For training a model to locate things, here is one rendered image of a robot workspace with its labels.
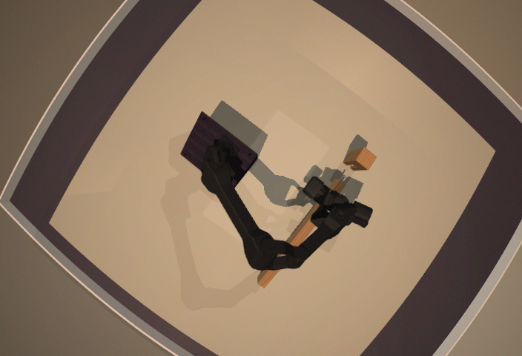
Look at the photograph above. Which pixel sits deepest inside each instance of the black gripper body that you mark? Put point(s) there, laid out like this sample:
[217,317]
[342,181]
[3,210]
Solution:
[313,189]

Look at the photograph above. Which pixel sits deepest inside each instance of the brown wooden post with slot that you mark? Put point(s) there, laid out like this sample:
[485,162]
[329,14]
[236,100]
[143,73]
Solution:
[360,159]

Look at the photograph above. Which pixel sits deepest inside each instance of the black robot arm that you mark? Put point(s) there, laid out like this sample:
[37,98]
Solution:
[261,249]

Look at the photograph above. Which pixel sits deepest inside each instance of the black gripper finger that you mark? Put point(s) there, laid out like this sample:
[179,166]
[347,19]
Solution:
[324,188]

